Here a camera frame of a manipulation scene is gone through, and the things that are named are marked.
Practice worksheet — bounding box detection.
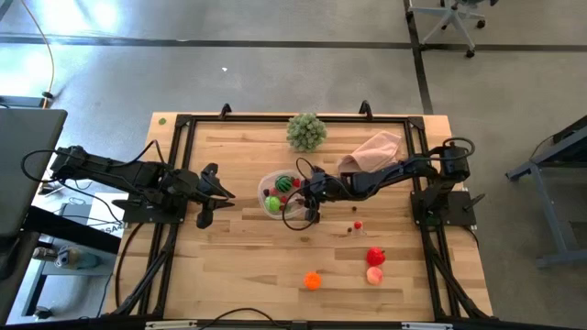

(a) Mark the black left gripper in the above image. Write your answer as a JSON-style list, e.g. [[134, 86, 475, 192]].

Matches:
[[172, 162, 237, 213]]

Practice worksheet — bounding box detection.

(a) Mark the striped toy watermelon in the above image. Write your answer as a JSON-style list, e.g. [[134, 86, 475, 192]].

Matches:
[[273, 174, 295, 194]]

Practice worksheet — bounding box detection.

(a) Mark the clear plastic tupperware container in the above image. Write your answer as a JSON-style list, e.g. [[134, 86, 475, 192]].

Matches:
[[256, 169, 307, 222]]

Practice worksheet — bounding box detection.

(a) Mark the large red toy fruit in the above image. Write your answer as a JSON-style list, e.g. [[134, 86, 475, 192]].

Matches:
[[365, 247, 386, 268]]

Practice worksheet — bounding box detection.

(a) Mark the orange toy pumpkin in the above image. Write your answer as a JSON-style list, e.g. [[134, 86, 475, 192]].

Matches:
[[303, 271, 322, 292]]

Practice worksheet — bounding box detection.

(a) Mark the beige folded cloth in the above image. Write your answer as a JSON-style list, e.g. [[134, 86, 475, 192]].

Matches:
[[337, 130, 404, 175]]

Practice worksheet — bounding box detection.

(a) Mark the potted green succulent plant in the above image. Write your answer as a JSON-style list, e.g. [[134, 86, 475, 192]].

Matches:
[[286, 112, 328, 153]]

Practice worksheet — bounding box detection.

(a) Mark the white labelled box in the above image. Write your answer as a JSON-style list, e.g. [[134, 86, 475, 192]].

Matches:
[[85, 192, 131, 239]]

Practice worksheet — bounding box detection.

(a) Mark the teal bottle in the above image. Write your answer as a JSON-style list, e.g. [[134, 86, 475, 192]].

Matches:
[[54, 246, 101, 271]]

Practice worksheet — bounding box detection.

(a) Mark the dark grey desk top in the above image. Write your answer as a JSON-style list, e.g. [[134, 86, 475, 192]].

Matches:
[[0, 108, 69, 239]]

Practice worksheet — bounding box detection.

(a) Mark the office chair base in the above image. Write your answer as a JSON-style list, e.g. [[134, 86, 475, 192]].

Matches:
[[406, 0, 501, 60]]

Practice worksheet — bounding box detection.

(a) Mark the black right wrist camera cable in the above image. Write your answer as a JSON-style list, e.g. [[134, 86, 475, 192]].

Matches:
[[281, 157, 325, 232]]

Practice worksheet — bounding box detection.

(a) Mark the black aluminium table frame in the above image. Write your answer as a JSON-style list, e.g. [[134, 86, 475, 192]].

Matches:
[[105, 113, 494, 322]]

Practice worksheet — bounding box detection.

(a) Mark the black power cable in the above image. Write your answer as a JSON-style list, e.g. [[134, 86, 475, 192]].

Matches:
[[114, 222, 146, 313], [199, 306, 276, 330]]

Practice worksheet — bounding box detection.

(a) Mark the white frame bracket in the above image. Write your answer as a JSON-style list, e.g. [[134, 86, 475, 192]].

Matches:
[[402, 322, 454, 330], [145, 320, 199, 330]]

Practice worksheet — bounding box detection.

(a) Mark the yellow hanging cable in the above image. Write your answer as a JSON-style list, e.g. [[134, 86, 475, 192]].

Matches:
[[20, 0, 56, 109]]

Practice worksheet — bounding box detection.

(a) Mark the grey blue desk frame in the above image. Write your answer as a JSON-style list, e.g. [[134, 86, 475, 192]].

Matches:
[[505, 114, 587, 270]]

